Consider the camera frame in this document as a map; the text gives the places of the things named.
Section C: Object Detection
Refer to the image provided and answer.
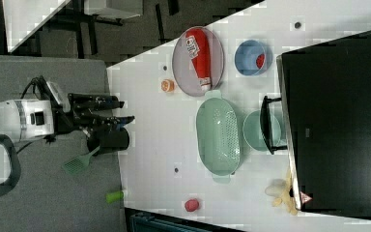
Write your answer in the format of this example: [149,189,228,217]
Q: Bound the orange slice toy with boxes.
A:
[160,79,175,93]

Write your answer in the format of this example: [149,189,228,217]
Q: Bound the black toaster oven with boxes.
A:
[276,30,371,219]

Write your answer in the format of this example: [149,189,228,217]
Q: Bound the green spatula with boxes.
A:
[62,147,100,175]

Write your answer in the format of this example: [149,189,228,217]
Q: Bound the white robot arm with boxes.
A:
[0,93,134,143]

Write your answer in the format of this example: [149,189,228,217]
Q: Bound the black cylindrical holder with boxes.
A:
[87,128,129,156]

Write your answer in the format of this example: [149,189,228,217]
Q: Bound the green cylinder handle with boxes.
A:
[105,190,125,204]

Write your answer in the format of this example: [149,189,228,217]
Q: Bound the mint green oval strainer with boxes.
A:
[196,90,242,184]

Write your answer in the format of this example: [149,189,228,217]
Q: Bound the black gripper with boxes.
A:
[53,94,135,135]

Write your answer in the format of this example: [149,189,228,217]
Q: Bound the red strawberry toy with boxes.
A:
[256,54,266,69]

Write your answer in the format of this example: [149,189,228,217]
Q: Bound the blue bowl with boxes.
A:
[234,40,272,76]

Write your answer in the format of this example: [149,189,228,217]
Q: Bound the white side table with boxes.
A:
[2,0,71,53]

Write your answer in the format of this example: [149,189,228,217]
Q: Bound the grey round plate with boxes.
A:
[172,27,224,97]

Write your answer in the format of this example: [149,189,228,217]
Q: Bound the red ketchup bottle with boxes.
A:
[185,28,212,92]

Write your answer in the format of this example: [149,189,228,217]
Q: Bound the red round fruit toy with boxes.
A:
[185,198,200,212]

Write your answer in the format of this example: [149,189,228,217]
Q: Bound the peeled banana toy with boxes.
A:
[265,170,298,216]

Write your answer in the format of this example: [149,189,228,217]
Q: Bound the mint green cup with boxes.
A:
[243,110,286,151]

